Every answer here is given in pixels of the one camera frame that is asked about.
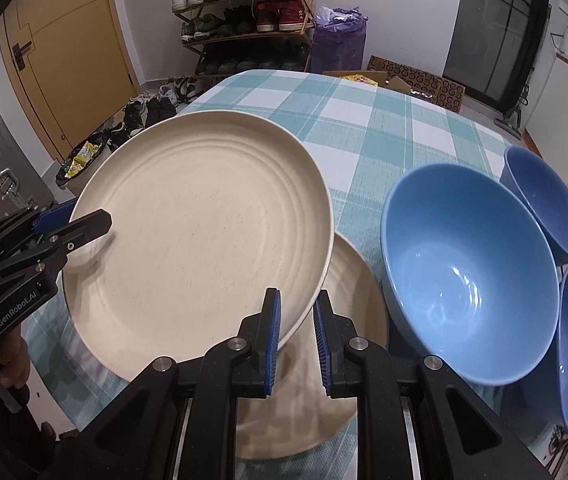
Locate purple plastic bag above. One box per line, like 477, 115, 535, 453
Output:
311, 6, 369, 75

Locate white trash bin black bag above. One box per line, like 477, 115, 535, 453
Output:
55, 132, 110, 191

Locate open brown cardboard box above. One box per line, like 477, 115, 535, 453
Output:
323, 71, 391, 89

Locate white base cabinets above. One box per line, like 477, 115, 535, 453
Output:
524, 55, 568, 187

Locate scattered pile of shoes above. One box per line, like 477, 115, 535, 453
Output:
106, 76, 206, 147

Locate ring-patterned cardboard box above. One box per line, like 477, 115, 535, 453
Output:
366, 55, 466, 114

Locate black-framed glass door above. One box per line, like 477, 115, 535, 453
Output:
443, 0, 551, 112

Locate teal checked tablecloth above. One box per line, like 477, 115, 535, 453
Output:
19, 69, 568, 480

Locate wooden shoe rack with shoes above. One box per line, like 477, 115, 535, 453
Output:
158, 0, 315, 73

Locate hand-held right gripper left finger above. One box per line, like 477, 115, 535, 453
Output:
76, 287, 282, 480

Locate cream round plate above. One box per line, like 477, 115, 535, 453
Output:
61, 110, 336, 387
236, 232, 391, 461

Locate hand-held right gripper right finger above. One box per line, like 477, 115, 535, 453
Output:
313, 294, 540, 480

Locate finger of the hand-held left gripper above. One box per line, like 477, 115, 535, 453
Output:
0, 200, 77, 249
0, 210, 113, 286

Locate yellow wooden door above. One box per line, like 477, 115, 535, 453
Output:
0, 0, 141, 162

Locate large blue bowl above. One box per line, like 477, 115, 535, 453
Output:
380, 162, 561, 387

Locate silver hard-shell suitcase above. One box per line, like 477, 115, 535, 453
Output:
0, 111, 60, 226

